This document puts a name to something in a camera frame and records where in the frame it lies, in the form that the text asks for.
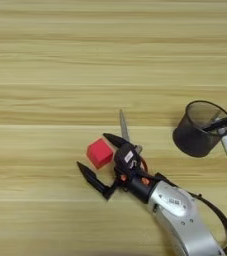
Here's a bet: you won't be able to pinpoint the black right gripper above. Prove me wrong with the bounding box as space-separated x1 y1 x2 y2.
76 132 160 205

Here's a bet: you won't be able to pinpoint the red foam cube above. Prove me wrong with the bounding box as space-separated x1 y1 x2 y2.
86 137 115 170

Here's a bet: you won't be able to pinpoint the black marker pen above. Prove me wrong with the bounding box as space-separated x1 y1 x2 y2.
202 112 227 132

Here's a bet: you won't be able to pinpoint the black mesh pen cup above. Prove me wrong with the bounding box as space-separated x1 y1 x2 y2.
172 99 227 158

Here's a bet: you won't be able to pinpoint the red handled scissors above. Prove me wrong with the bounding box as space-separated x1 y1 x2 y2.
119 109 149 175

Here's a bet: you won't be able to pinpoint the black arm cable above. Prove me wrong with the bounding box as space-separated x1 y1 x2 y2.
154 172 227 256

